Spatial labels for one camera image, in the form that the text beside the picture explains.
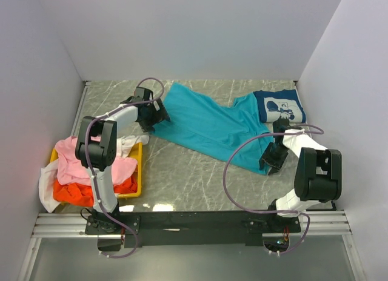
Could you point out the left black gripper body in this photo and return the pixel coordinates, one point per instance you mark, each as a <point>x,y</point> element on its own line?
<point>153,117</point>

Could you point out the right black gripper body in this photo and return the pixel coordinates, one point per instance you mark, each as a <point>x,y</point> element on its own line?
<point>274,157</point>

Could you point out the teal t shirt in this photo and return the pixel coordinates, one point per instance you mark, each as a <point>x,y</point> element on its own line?
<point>197,122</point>

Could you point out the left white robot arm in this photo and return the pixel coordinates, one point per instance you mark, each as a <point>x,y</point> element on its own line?
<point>96,149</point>

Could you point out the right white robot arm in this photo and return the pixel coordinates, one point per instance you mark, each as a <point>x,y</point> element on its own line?
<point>318,176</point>

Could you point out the yellow plastic bin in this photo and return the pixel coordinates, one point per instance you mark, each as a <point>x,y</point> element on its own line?
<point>136,170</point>

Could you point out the folded navy printed t shirt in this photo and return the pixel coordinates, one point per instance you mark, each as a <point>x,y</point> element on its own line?
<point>282,104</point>

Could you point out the pink t shirt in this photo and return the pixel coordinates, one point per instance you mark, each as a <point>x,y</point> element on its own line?
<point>70,169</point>

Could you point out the orange t shirt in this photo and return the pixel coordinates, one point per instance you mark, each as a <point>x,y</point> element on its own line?
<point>82,195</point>

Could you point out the black base beam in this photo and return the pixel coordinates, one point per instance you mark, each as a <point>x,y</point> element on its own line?
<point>187,228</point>

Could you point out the white t shirt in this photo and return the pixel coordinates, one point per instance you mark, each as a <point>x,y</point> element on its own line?
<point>47,178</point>

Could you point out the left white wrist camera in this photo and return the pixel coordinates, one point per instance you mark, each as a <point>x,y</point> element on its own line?
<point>142,94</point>

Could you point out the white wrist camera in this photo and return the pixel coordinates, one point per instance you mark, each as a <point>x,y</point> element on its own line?
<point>142,94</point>
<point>281,127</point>

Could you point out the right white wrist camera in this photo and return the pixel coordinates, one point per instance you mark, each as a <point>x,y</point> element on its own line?
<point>281,127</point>

